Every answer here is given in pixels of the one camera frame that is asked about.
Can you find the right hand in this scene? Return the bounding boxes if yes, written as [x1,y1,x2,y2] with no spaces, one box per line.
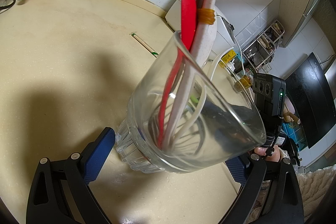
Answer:
[253,145,281,162]

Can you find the red plastic spoon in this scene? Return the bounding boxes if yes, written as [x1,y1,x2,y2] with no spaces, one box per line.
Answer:
[157,0,197,148]

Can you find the white plastic spork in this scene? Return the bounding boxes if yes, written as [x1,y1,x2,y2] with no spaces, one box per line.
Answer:
[170,47,233,148]

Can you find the white chopsticks pair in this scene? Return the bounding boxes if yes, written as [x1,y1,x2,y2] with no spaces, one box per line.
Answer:
[163,0,216,148]

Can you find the white rice cooker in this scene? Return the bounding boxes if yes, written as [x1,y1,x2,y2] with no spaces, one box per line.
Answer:
[164,0,237,59]

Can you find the green silicone brush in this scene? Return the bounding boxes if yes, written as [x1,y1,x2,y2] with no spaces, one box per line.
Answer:
[190,95,199,106]

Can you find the glass of yellow tea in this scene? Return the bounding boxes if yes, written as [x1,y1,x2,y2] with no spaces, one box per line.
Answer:
[234,75,252,93]

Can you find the clear drinking glass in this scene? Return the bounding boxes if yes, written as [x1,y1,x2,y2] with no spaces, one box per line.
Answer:
[116,32,266,173]

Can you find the yellow carton box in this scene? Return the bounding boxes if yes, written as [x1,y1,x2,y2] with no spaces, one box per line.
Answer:
[221,50,236,64]

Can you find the disposable chopsticks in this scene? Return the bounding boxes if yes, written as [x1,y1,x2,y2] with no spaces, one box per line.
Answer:
[131,32,158,57]

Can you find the white knit sleeve forearm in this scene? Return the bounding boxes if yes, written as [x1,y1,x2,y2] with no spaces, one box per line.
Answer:
[297,165,335,221]

